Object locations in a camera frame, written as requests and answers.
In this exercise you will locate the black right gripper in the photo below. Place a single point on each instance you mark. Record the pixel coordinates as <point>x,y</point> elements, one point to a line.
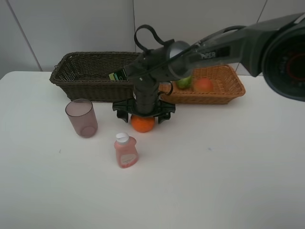
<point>145,103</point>

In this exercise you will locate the orange fruit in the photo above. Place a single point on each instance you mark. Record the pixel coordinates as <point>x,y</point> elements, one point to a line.
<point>142,124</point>

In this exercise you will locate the pink liquid bottle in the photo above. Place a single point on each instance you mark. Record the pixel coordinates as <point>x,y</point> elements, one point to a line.
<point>126,153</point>

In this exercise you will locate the dark green pump bottle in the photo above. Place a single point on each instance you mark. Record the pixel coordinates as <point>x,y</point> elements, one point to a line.
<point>119,75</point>

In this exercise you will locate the green mango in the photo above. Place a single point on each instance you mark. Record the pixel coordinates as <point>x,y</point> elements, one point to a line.
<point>184,83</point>

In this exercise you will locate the translucent purple plastic cup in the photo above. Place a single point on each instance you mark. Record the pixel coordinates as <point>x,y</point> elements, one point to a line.
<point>82,117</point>

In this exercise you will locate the red yellow peach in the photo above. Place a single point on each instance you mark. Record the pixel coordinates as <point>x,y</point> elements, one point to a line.
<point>203,85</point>

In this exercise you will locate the dark brown wicker basket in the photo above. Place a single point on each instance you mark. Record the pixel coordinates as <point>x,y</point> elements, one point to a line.
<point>86,75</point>

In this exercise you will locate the orange wicker basket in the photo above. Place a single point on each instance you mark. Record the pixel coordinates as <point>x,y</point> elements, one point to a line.
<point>226,87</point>

